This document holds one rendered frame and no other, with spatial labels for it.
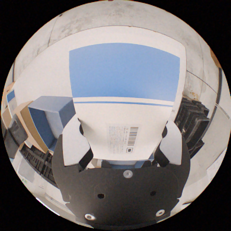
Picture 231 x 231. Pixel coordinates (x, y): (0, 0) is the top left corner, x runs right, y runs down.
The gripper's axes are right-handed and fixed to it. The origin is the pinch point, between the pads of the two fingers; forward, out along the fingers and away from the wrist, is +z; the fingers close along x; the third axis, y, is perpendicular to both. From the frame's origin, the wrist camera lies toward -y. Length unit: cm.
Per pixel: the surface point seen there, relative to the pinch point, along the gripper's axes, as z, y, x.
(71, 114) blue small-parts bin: 3.4, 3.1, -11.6
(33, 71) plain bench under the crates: 6.6, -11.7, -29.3
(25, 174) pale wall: -108, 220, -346
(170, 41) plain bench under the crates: 6.3, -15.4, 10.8
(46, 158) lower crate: 0, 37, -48
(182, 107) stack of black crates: 38, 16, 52
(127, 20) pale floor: 77, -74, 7
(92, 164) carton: 0.5, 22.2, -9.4
